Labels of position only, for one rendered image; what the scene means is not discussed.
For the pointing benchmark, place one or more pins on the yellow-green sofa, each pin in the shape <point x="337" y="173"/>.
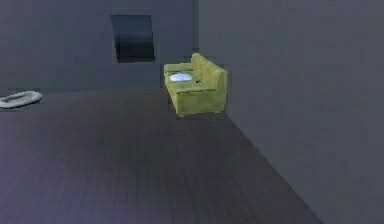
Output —
<point x="200" y="93"/>

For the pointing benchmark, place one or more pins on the white flat object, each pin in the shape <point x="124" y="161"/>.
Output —
<point x="181" y="77"/>

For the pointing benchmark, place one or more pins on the grey round floor cushion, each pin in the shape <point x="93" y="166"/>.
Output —
<point x="19" y="99"/>

